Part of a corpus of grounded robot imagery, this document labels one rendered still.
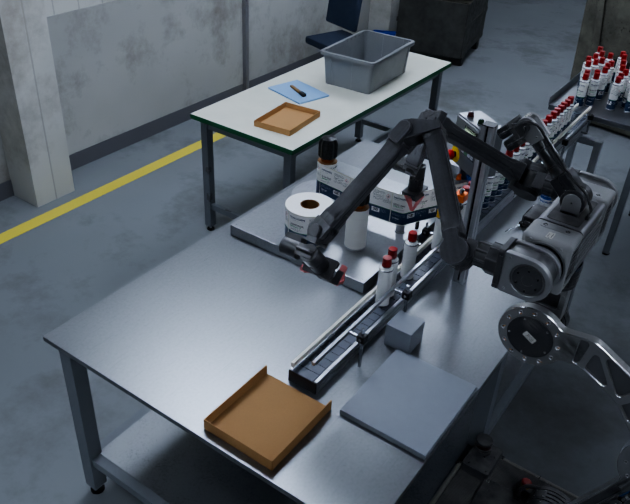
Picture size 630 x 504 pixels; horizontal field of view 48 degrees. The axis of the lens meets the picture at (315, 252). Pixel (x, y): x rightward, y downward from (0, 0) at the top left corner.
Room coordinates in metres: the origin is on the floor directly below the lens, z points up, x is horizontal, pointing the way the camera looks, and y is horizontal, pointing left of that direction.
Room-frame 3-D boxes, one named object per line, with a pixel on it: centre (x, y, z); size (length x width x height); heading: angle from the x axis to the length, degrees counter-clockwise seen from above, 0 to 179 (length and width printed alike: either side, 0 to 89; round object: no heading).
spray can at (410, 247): (2.25, -0.36, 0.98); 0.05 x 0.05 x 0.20
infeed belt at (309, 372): (2.36, -0.44, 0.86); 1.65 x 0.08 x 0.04; 146
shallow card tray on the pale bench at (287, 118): (3.85, 0.20, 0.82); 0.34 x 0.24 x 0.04; 152
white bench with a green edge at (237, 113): (4.47, -0.07, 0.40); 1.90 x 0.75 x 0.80; 146
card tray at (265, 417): (1.53, 0.11, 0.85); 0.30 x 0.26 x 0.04; 146
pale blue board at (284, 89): (4.31, 0.16, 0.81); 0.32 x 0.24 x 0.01; 42
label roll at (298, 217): (2.52, 0.03, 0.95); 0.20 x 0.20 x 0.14
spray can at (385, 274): (2.07, -0.26, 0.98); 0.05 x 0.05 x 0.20
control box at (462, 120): (2.40, -0.57, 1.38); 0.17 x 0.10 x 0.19; 21
